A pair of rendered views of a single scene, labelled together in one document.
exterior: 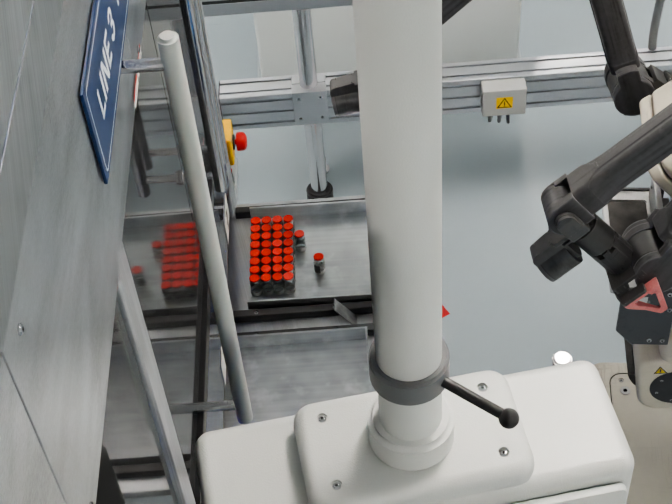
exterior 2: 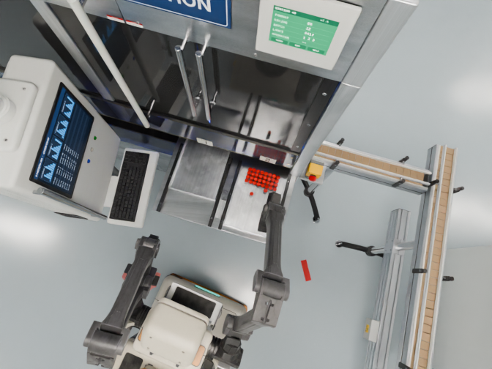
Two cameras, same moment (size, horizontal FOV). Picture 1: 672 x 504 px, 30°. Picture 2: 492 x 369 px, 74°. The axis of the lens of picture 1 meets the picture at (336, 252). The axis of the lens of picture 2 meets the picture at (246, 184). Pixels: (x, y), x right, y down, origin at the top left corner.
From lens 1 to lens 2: 1.74 m
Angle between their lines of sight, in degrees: 46
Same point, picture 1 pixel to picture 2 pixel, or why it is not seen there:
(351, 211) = not seen: hidden behind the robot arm
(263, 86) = (402, 228)
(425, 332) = not seen: outside the picture
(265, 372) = (214, 164)
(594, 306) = (291, 336)
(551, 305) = (297, 320)
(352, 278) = (243, 205)
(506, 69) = (383, 336)
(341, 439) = (12, 91)
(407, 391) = not seen: outside the picture
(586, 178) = (140, 252)
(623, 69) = (231, 321)
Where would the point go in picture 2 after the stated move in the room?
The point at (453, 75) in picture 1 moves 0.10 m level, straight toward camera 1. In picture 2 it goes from (386, 310) to (370, 304)
